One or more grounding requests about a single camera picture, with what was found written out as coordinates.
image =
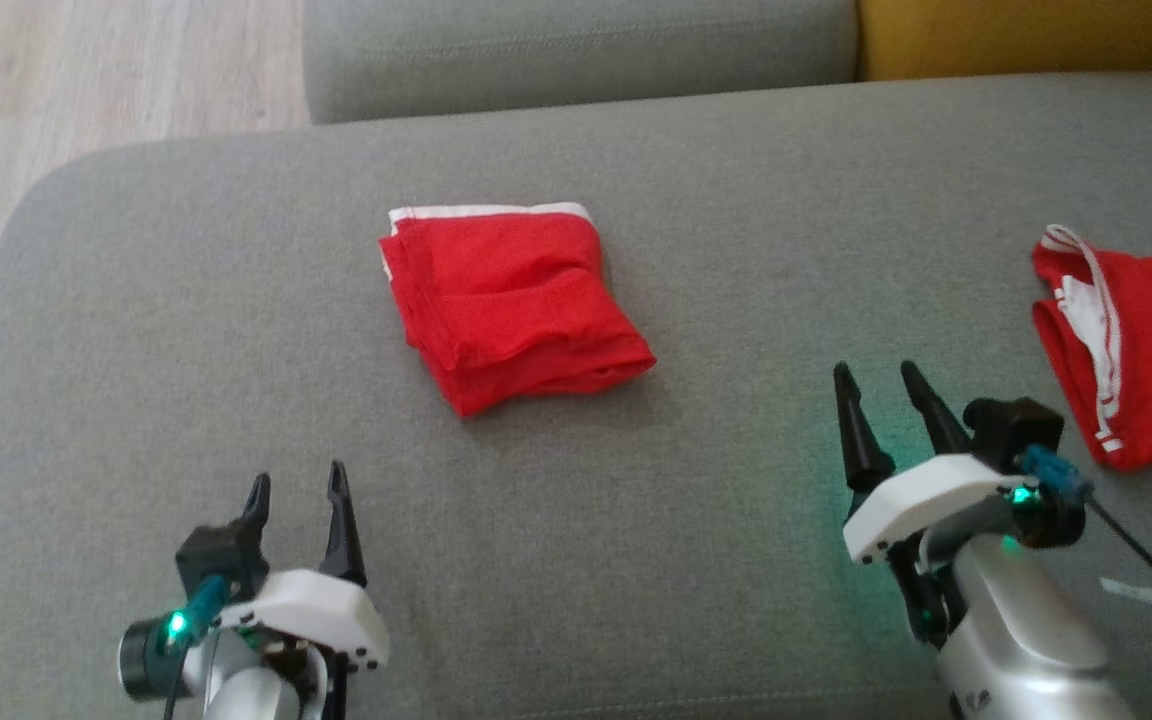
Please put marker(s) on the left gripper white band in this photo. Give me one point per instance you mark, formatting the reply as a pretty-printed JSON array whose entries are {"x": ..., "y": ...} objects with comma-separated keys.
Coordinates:
[{"x": 316, "y": 615}]

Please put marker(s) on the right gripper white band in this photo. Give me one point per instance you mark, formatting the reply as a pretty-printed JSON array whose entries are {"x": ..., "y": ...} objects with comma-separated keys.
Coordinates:
[{"x": 926, "y": 495}]

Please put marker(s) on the red basketball shorts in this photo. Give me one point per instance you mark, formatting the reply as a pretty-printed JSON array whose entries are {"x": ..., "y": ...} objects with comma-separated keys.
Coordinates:
[{"x": 506, "y": 310}]

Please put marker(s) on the large grey sofa seat cushion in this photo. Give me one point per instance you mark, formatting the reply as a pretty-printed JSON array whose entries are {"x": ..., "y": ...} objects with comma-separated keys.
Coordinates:
[{"x": 636, "y": 560}]

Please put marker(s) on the yellow sofa backrest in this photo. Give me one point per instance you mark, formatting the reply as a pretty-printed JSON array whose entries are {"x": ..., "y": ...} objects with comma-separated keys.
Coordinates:
[{"x": 1026, "y": 35}]

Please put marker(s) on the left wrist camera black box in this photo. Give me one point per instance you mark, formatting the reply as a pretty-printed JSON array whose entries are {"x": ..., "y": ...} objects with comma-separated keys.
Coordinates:
[{"x": 221, "y": 555}]

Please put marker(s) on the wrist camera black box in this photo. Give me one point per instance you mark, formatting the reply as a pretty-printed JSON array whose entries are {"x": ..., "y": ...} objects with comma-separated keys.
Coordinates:
[
  {"x": 1011, "y": 430},
  {"x": 221, "y": 555}
]

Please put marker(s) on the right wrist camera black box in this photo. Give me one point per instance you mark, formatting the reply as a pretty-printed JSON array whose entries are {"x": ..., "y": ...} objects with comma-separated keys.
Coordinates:
[{"x": 1011, "y": 430}]

